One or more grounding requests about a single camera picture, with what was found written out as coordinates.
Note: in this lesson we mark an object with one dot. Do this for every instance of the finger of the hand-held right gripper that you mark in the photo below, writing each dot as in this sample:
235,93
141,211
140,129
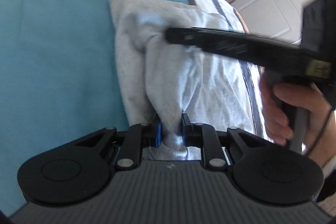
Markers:
223,43

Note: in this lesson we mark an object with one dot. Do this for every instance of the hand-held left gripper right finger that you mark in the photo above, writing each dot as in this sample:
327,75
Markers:
184,133

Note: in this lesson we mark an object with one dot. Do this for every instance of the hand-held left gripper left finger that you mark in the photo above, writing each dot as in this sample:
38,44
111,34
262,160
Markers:
157,133

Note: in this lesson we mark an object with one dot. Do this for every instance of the white towel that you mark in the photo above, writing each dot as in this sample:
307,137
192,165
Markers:
162,77

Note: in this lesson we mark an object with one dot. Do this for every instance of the person's right hand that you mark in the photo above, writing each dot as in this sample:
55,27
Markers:
274,113

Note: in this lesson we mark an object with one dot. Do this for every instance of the striped bed sheet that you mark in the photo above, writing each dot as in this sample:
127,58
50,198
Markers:
52,56

